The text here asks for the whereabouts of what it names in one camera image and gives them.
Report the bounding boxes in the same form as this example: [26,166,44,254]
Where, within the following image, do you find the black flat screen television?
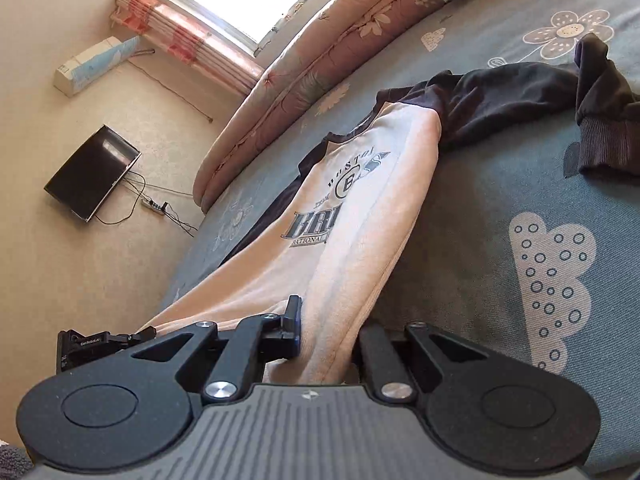
[44,124,143,224]

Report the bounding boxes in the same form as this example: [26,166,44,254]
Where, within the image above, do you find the pink patterned curtain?
[110,0,266,97]

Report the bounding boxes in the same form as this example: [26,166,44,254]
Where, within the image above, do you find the folded floral quilt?
[192,0,446,216]

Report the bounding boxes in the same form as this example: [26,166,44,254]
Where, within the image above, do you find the white air conditioner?
[54,36,142,97]

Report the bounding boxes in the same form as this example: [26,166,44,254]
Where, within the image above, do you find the bed with blue floral sheet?
[160,0,640,476]

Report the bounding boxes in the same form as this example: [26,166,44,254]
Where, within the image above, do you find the air conditioner pipe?
[127,49,214,124]

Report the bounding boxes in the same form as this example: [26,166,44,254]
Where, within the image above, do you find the cream and black raglan sweatshirt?
[135,32,640,386]

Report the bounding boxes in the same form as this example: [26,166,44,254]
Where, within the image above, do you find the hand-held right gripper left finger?
[130,295,303,403]

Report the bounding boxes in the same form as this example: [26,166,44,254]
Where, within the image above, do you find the black power cables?
[94,170,199,239]

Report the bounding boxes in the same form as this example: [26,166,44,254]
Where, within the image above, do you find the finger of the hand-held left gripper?
[120,326,157,346]

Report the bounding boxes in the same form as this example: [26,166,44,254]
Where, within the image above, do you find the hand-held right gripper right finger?
[352,321,489,403]

